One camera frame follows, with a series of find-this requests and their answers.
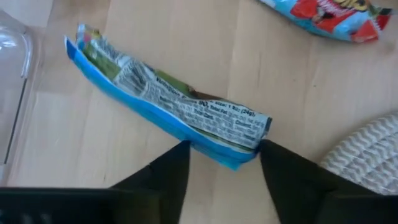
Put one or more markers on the red granola bar wrapper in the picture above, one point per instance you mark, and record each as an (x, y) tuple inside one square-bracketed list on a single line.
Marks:
[(329, 21)]

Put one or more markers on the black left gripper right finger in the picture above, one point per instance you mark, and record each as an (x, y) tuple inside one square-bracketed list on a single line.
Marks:
[(292, 180)]

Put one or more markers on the green blue granola bar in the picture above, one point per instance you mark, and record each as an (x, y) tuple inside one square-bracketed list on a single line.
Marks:
[(202, 121)]

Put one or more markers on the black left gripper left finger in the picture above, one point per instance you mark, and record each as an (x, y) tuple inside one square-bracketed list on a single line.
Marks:
[(172, 180)]

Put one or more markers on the clear plastic bin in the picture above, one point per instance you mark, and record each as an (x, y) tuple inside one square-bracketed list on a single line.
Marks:
[(12, 62)]

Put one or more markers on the grey woven round mat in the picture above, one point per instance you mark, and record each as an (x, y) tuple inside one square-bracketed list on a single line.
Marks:
[(367, 152)]

